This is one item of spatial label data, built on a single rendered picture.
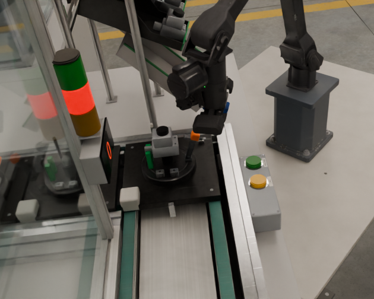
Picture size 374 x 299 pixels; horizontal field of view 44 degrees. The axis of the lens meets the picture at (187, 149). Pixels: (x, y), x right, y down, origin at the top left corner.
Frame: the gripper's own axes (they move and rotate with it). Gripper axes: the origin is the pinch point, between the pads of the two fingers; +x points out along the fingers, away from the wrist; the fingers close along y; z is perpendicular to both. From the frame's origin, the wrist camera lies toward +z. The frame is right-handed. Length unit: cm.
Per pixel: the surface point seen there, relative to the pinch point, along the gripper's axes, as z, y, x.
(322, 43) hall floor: -36, -248, 113
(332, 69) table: -30, -68, 26
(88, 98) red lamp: 18.0, 21.5, -20.6
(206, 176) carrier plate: 2.6, 2.0, 15.6
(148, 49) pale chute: 25.3, -33.1, 0.6
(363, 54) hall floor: -64, -231, 112
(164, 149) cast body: 12.5, 1.6, 8.1
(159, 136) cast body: 13.4, 0.9, 4.5
